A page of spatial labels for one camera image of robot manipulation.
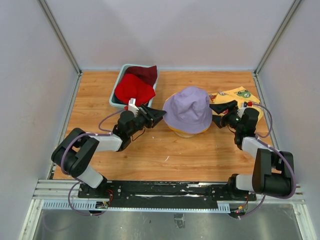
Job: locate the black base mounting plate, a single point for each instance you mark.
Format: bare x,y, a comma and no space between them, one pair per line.
164,193

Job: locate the yellow cartoon print cloth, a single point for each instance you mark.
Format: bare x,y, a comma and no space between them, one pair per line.
240,94

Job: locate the wooden hat stand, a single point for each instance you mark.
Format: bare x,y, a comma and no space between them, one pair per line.
184,135

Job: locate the yellow bucket hat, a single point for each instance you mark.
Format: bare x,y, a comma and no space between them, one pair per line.
189,131

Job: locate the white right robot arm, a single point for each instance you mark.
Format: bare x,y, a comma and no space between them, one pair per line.
273,172

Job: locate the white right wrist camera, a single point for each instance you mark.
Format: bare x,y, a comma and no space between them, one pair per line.
243,107

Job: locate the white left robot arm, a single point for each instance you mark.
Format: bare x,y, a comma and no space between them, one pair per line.
74,154

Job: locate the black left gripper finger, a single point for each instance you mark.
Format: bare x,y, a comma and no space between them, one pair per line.
156,116
147,112

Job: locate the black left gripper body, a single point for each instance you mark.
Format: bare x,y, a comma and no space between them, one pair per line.
141,120

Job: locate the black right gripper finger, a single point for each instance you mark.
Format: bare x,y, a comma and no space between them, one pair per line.
217,120
224,108

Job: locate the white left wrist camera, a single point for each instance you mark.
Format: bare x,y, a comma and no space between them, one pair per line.
132,107

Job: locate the grey slotted cable duct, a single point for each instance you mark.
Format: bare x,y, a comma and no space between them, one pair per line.
95,205

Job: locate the dark maroon bucket hat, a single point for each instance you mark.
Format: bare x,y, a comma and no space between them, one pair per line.
148,75

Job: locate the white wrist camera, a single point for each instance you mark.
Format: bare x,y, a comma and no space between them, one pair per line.
243,107
132,107

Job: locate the red bucket hat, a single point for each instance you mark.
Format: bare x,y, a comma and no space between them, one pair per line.
132,87

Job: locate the light teal plastic bin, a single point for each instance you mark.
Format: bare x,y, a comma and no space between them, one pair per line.
113,101

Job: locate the lavender bucket hat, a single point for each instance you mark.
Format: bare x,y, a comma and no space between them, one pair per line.
188,109

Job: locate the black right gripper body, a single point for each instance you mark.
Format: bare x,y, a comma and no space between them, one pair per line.
232,118

